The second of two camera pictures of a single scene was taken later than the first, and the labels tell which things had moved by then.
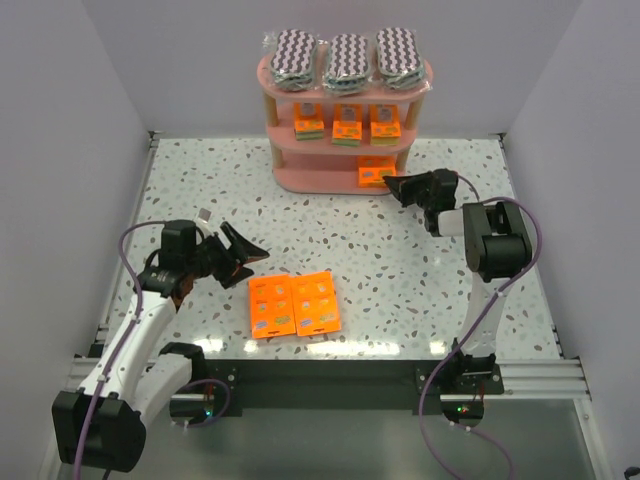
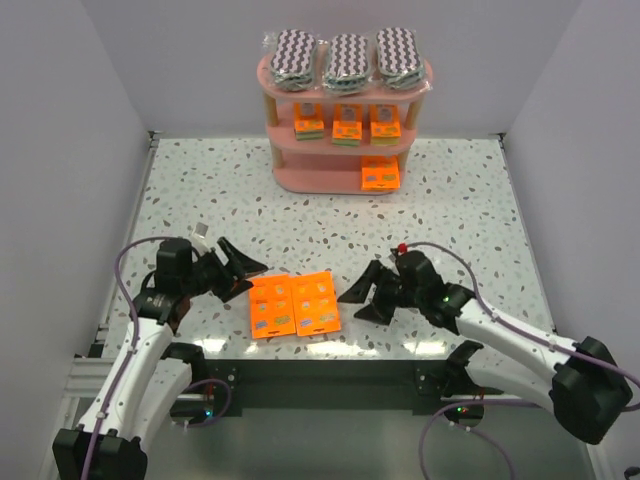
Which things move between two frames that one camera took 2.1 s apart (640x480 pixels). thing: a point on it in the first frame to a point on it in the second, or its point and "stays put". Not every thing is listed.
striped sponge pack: (400, 66) stays put
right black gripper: (424, 189) to (386, 291)
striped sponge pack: (348, 70) stays put
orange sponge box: (347, 125) stays put
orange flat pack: (315, 304) stays put
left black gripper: (220, 258) to (220, 273)
